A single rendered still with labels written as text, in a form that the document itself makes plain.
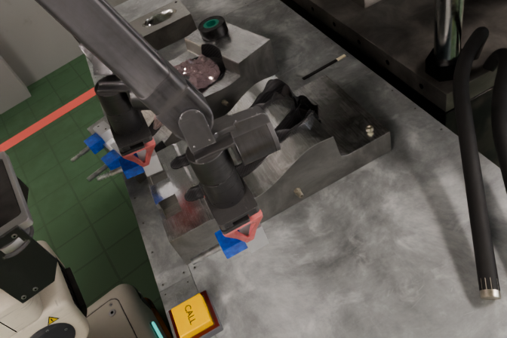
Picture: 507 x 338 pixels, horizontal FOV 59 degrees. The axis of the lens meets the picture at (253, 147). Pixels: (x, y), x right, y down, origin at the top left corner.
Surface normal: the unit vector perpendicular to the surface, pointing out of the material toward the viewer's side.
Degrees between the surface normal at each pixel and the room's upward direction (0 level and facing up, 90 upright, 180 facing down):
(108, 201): 0
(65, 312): 90
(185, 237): 90
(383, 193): 0
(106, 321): 0
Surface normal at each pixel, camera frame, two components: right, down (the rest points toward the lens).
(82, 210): -0.27, -0.67
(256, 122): 0.22, 0.36
